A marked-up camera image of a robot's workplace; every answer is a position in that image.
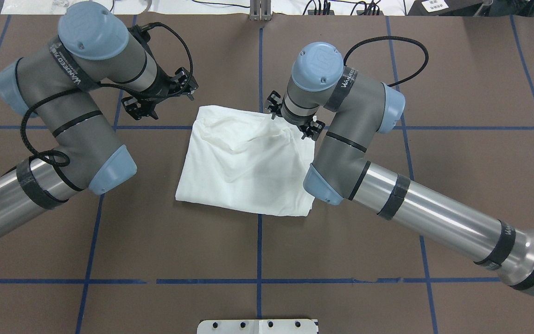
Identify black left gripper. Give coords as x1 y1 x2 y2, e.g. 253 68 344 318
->
121 67 199 120

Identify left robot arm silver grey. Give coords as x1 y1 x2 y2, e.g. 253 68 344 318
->
0 1 198 237

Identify aluminium frame post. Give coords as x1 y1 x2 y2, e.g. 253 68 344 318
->
249 0 273 21

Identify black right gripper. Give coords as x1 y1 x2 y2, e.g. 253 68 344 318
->
267 91 325 141

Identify white long-sleeve printed shirt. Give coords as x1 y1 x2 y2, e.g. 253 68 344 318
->
175 105 315 217

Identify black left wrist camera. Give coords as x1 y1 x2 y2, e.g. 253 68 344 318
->
128 25 153 56

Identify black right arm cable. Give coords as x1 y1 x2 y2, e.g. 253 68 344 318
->
343 37 430 89

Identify white central mounting column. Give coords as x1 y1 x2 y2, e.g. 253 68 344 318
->
197 319 319 334

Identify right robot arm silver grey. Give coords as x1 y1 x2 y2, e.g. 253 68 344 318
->
266 42 534 296

